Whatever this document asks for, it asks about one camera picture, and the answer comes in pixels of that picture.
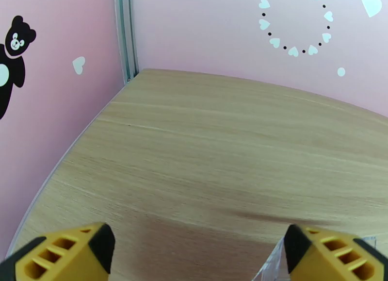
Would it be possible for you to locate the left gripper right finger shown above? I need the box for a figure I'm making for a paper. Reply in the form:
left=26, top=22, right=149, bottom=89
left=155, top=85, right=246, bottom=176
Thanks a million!
left=284, top=224, right=388, bottom=281

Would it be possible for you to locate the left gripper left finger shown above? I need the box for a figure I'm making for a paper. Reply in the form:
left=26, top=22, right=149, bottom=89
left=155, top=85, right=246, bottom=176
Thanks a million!
left=0, top=222, right=116, bottom=281

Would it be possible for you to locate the clear plastic card box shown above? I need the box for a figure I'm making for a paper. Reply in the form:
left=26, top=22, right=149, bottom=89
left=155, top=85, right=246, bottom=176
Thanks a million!
left=251, top=236, right=378, bottom=281

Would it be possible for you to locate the aluminium frame post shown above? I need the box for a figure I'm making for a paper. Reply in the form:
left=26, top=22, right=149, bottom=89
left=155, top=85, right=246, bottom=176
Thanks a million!
left=114, top=0, right=140, bottom=84

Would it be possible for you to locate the black bear wall sticker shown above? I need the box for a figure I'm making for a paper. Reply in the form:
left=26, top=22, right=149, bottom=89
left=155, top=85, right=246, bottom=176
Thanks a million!
left=0, top=15, right=37, bottom=120

